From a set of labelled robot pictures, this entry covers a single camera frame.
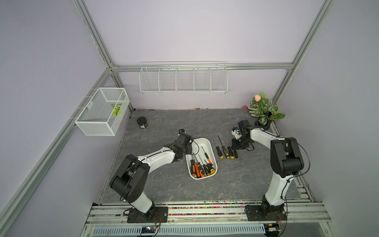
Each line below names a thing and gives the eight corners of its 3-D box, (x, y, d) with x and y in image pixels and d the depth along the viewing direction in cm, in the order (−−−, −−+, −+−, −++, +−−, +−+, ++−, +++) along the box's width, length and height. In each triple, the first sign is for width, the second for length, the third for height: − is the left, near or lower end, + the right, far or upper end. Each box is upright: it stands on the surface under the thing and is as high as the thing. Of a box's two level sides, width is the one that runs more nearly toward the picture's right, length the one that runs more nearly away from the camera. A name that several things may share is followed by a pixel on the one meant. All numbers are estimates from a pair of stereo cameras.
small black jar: (137, 128, 113) (135, 123, 108) (140, 120, 118) (138, 116, 113) (146, 128, 113) (145, 123, 108) (149, 120, 118) (147, 116, 113)
